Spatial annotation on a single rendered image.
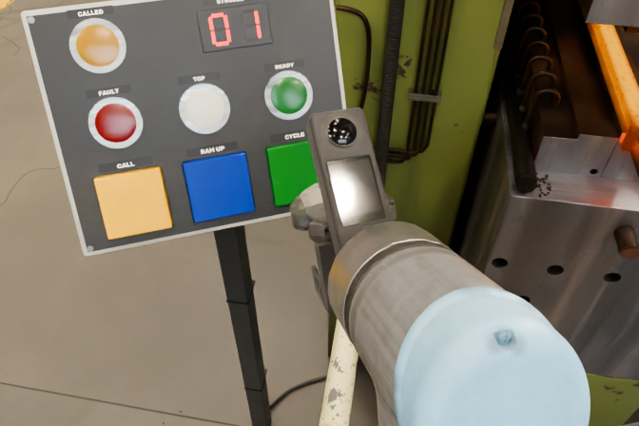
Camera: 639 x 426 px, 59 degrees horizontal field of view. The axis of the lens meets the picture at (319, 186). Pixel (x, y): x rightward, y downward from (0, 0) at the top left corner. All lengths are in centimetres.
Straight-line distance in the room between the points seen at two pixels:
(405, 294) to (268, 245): 163
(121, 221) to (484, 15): 58
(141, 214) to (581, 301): 72
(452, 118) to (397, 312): 72
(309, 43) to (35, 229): 165
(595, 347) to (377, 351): 88
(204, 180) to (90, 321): 124
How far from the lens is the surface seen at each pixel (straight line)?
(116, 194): 69
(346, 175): 44
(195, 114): 67
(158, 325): 181
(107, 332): 184
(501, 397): 28
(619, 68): 99
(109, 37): 67
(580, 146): 88
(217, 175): 68
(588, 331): 112
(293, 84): 68
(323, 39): 69
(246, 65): 68
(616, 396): 134
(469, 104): 98
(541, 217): 88
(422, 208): 115
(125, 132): 68
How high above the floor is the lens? 149
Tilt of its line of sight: 45 degrees down
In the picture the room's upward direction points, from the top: straight up
